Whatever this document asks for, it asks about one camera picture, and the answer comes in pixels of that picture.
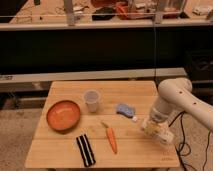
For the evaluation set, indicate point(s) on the black object on shelf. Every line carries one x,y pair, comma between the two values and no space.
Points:
105,13

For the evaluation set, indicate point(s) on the orange bowl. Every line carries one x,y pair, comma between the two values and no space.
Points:
63,115

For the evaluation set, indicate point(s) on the wooden table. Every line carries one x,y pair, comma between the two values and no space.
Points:
50,149

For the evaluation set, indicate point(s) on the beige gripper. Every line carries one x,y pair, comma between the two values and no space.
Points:
154,129

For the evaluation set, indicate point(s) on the orange object on shelf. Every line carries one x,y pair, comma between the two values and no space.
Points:
122,10

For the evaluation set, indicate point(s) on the clear plastic cup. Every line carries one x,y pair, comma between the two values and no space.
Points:
91,98

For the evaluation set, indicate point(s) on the blue sponge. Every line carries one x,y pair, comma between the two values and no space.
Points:
125,110

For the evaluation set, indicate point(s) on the orange carrot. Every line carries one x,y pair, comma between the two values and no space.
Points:
111,137

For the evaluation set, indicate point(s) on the black white striped cloth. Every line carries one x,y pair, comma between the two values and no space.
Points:
85,150

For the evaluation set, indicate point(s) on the black box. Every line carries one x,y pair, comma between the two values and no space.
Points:
199,64

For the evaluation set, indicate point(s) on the metal shelf post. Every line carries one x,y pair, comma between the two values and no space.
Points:
68,5

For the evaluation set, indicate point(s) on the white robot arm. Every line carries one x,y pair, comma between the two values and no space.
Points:
175,94

